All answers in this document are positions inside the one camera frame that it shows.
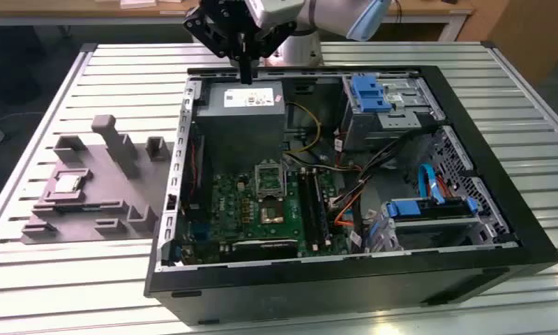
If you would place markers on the wooden desk white frame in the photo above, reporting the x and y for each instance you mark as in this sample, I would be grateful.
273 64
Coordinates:
97 12

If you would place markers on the silver CPU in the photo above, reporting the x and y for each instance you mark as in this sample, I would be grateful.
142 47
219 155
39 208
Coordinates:
67 184

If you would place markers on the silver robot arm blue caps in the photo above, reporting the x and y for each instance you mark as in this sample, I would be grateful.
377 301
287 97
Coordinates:
306 47

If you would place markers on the blue drive carrier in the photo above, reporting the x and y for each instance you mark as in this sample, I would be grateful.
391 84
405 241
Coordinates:
369 94

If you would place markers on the green motherboard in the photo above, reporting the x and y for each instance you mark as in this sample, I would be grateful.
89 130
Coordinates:
231 227

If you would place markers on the silver disk bay bracket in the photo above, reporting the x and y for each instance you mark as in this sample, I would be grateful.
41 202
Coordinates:
446 223

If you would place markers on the wooden cabinet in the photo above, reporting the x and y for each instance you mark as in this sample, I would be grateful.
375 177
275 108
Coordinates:
530 35

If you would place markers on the black graphics card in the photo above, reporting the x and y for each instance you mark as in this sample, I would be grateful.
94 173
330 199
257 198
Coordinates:
265 246

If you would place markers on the black PC case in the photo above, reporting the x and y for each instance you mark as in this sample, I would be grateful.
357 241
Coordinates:
306 289

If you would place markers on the grey power supply unit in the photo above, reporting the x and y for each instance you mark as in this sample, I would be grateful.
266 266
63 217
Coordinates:
241 132

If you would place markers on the hard disk in blue carrier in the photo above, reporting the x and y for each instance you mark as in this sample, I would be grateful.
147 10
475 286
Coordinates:
406 207

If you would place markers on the CPU socket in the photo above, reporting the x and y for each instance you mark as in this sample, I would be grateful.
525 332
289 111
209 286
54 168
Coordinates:
271 214

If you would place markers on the silver drive cage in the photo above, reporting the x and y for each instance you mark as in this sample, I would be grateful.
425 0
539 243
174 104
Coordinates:
395 122

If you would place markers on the black RAM slot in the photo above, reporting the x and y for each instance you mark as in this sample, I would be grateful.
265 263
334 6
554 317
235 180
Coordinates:
306 206

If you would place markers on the RAM stick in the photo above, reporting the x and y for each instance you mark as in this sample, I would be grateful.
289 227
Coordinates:
83 208

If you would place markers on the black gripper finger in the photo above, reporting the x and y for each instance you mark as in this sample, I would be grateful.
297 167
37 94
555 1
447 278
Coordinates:
193 26
278 36

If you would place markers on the grey parts rack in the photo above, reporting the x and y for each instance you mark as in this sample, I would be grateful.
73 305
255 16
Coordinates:
97 174

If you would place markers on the small white box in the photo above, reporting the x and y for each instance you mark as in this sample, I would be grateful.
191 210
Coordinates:
138 3

